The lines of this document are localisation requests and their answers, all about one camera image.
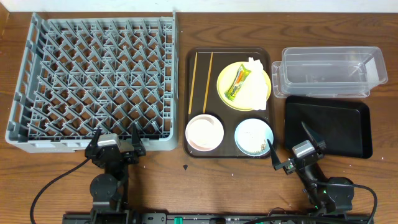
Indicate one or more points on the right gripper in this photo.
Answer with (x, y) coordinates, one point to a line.
(316, 141)

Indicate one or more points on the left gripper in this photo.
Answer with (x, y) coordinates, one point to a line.
(137, 150)

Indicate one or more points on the light blue bowl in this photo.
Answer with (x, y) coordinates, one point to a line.
(253, 137)

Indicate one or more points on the white napkin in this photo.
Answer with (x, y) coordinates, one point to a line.
(258, 88)

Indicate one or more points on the green snack wrapper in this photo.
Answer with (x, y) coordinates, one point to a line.
(241, 75)

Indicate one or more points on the white pink bowl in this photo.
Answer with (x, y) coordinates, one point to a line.
(204, 132)

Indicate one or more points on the wooden chopstick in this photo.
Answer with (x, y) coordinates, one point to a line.
(207, 83)
(193, 84)

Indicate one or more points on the yellow round plate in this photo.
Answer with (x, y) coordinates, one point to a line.
(226, 78)

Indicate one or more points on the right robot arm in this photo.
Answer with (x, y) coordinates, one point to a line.
(330, 196)

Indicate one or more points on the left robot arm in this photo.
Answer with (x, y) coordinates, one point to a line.
(110, 189)

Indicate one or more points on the grey plastic dishwasher rack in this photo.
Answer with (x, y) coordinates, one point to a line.
(80, 75)

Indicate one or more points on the clear plastic waste bin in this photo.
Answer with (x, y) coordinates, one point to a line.
(328, 72)

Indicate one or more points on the black rectangular tray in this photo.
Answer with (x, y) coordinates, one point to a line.
(344, 125)

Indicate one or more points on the dark brown serving tray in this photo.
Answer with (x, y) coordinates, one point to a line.
(230, 118)

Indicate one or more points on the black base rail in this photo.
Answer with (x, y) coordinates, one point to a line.
(158, 218)

